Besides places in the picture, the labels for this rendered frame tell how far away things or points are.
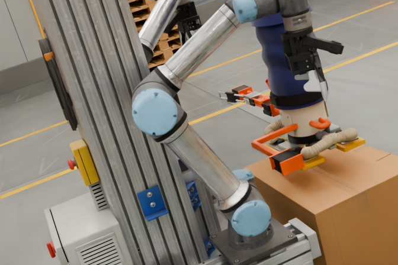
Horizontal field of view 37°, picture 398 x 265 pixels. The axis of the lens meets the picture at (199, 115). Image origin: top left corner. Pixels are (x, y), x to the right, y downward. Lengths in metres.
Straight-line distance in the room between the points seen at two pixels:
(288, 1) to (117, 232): 0.88
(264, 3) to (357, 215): 1.03
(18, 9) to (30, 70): 1.10
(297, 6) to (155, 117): 0.48
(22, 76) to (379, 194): 9.49
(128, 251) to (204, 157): 0.46
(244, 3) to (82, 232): 0.87
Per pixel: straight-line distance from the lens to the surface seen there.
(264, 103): 2.64
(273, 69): 2.31
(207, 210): 2.11
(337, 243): 2.33
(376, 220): 2.40
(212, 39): 1.72
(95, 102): 1.84
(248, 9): 1.60
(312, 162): 2.31
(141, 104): 1.58
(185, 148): 1.65
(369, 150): 3.57
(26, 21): 11.39
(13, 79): 11.34
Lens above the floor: 2.04
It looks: 18 degrees down
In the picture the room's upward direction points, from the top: 16 degrees counter-clockwise
